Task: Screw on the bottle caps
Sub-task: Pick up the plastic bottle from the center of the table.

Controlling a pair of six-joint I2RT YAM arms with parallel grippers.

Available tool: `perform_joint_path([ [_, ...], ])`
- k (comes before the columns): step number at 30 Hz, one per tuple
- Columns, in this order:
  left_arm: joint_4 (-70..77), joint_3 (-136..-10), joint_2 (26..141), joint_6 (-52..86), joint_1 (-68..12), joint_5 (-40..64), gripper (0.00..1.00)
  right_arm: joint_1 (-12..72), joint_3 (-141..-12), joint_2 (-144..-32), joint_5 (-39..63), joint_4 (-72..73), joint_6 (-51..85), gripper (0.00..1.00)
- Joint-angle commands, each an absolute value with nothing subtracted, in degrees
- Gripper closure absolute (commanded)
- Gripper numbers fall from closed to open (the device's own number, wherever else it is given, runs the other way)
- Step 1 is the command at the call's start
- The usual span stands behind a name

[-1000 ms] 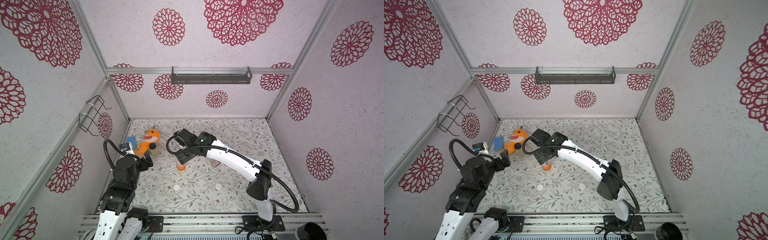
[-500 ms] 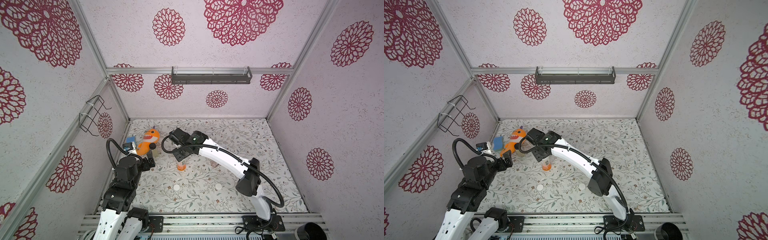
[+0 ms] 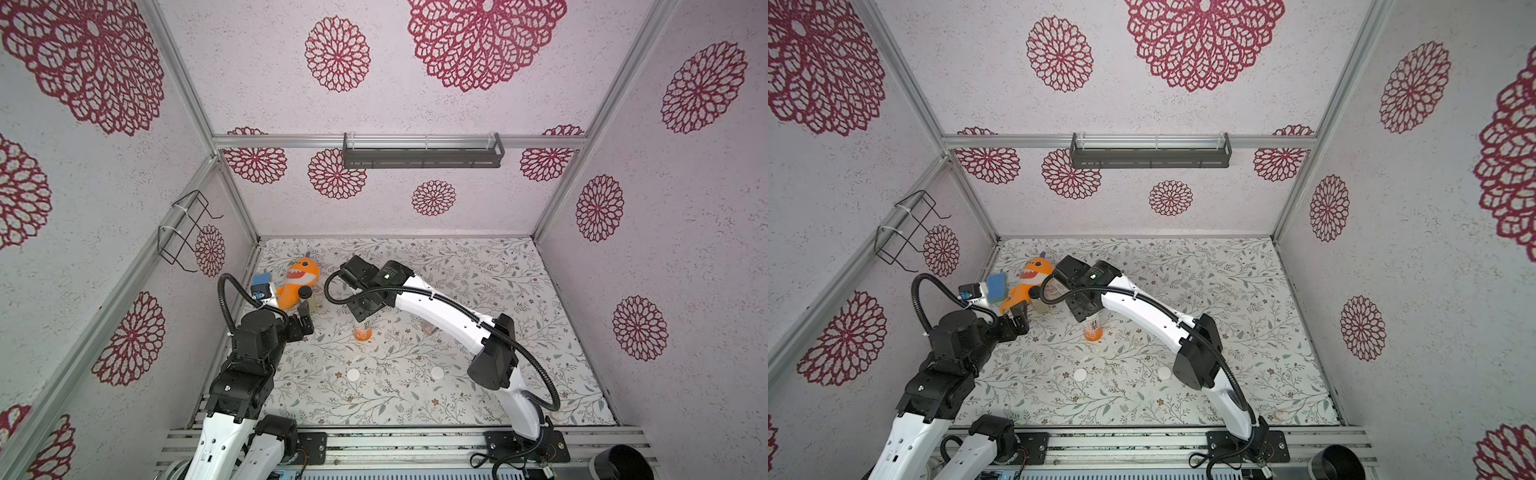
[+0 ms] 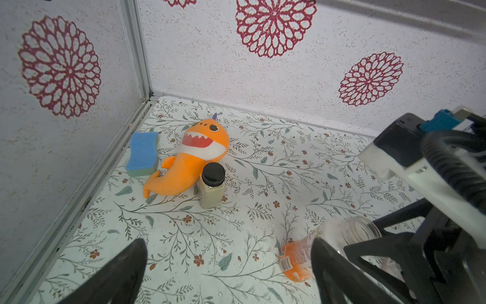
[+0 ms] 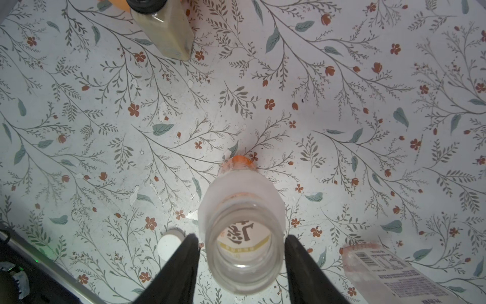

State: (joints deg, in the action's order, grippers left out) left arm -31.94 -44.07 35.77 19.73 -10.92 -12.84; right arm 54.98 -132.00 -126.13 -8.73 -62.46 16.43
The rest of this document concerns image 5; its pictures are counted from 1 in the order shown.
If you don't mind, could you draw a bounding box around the white bottle orange base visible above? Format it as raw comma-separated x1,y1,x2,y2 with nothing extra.
198,155,286,295

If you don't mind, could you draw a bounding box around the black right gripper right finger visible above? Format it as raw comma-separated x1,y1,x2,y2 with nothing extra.
284,235,349,304

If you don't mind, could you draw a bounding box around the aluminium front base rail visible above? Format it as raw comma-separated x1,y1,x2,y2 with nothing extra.
1,224,105,303

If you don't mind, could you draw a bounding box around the orange shark plush toy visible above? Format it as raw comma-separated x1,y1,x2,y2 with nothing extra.
109,0,130,12

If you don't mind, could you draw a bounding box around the black capped square bottle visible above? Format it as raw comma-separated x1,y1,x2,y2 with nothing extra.
127,0,194,61

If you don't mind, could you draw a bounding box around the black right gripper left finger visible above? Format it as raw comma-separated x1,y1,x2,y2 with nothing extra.
134,234,200,304

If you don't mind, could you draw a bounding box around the white round bottle cap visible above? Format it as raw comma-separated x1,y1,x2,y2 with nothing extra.
156,228,186,262

